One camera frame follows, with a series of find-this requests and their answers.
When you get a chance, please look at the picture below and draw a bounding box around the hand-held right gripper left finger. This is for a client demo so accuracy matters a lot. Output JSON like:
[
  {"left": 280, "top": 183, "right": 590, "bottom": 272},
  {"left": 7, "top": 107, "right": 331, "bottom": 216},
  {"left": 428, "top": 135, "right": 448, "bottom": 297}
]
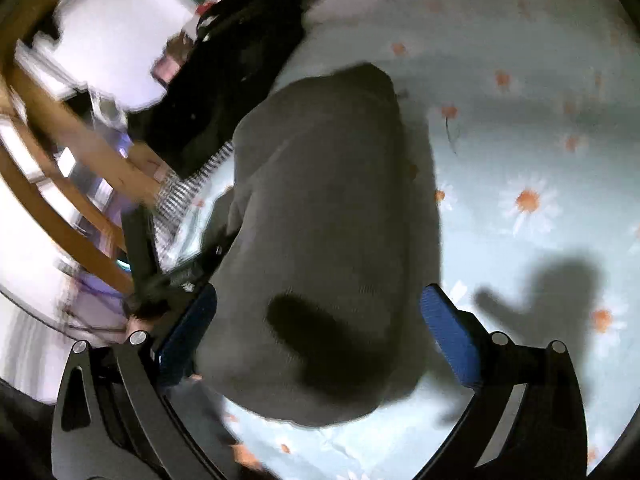
[{"left": 50, "top": 284, "right": 226, "bottom": 480}]

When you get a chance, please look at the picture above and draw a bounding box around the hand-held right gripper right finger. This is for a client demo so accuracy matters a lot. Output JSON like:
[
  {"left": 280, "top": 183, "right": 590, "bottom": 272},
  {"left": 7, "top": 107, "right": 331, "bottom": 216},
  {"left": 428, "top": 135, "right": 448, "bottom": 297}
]
[{"left": 419, "top": 284, "right": 591, "bottom": 480}]

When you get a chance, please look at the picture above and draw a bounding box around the grey zip hoodie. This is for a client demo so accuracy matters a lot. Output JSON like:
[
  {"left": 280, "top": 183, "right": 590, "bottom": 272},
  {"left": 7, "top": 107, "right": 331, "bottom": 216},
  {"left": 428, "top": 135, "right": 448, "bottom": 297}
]
[{"left": 192, "top": 62, "right": 443, "bottom": 428}]

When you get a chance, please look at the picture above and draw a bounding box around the black clothes pile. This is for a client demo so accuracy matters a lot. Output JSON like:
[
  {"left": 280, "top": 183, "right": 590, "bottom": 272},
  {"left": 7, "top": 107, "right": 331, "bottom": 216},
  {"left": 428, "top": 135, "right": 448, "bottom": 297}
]
[{"left": 130, "top": 0, "right": 306, "bottom": 178}]

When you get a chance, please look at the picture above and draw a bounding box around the floral light blue duvet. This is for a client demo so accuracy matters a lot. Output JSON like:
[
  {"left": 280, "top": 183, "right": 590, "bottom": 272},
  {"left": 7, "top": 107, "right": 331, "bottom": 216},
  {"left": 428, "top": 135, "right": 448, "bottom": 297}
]
[{"left": 160, "top": 0, "right": 640, "bottom": 480}]

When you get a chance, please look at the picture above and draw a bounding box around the wooden bunk bed frame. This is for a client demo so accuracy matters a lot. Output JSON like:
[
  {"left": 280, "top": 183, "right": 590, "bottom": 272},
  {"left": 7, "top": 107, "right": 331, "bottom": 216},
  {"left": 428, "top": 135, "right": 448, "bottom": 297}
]
[{"left": 0, "top": 35, "right": 171, "bottom": 301}]

